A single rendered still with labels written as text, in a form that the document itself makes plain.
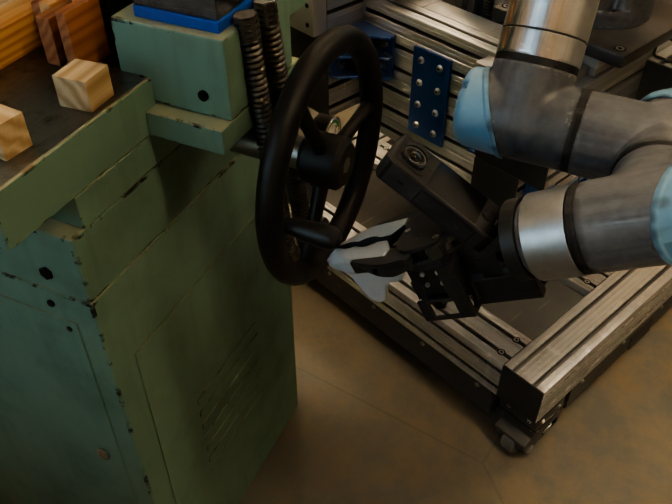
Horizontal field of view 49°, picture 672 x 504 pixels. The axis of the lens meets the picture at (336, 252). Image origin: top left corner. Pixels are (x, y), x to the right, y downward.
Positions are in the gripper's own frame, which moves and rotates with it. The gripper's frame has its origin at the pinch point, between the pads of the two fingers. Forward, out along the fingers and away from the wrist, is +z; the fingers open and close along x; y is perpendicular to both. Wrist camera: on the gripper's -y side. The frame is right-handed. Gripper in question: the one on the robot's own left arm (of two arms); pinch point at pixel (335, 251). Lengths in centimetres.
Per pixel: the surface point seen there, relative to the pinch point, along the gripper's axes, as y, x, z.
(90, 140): -20.5, -5.6, 15.3
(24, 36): -31.7, 3.7, 26.9
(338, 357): 55, 49, 59
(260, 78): -16.9, 8.7, 4.8
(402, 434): 66, 36, 42
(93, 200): -15.2, -7.1, 18.4
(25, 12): -33.7, 5.1, 26.2
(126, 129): -19.1, -0.4, 16.3
